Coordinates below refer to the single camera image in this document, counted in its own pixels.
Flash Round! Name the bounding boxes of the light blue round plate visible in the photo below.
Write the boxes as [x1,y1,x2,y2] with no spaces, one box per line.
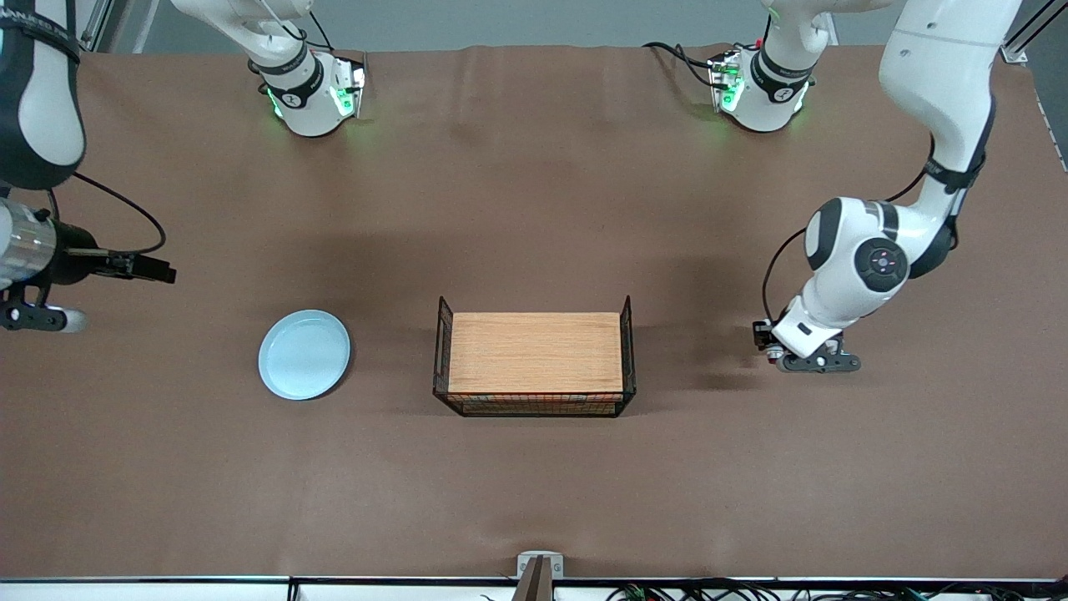
[258,310,352,402]

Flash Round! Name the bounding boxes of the wooden board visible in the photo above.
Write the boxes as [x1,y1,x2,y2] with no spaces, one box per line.
[448,312,625,395]

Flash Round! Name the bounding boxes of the brown table cover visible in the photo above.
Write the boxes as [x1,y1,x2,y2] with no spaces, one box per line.
[0,43,1068,581]

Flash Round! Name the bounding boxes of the grey base connector box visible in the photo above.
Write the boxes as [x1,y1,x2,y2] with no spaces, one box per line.
[330,55,368,119]
[708,48,745,114]

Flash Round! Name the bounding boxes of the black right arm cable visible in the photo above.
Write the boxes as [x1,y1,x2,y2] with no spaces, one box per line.
[46,171,168,256]

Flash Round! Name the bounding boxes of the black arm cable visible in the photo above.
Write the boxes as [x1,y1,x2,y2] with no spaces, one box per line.
[762,134,940,326]
[46,171,168,256]

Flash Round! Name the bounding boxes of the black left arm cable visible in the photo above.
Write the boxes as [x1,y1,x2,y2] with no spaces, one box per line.
[762,134,940,326]

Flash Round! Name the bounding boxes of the black wire mesh basket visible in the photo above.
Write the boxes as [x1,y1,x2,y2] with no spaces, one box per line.
[432,295,637,419]

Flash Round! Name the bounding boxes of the black base cable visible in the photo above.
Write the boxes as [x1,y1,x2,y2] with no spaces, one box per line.
[641,40,720,88]
[300,8,336,53]

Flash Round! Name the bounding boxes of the white table edge rail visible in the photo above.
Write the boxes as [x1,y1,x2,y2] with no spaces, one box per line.
[0,576,1068,601]

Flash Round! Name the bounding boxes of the grey metal bracket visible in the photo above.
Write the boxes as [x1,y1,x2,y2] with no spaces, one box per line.
[516,551,565,580]

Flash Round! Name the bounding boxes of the brown camera post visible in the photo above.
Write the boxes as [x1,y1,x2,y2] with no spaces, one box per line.
[511,557,555,601]

